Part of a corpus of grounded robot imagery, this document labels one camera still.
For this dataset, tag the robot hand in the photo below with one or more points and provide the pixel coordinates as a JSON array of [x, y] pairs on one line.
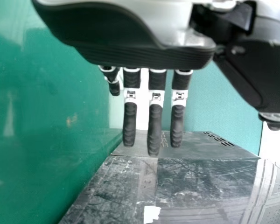
[[135, 35]]

